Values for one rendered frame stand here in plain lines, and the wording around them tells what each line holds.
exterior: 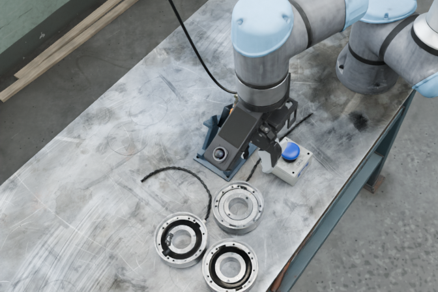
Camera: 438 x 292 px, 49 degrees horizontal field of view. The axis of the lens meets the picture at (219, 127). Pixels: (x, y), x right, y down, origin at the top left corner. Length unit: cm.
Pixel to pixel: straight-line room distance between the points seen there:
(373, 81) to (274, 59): 58
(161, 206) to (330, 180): 36
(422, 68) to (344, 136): 23
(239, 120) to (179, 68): 53
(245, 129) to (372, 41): 44
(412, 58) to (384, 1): 14
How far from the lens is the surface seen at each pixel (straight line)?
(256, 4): 59
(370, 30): 105
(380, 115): 115
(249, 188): 99
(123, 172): 108
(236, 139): 71
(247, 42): 58
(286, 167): 99
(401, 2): 106
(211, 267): 93
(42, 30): 259
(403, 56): 102
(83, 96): 231
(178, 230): 97
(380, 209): 193
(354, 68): 114
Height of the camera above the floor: 171
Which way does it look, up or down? 56 degrees down
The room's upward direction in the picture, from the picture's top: 8 degrees counter-clockwise
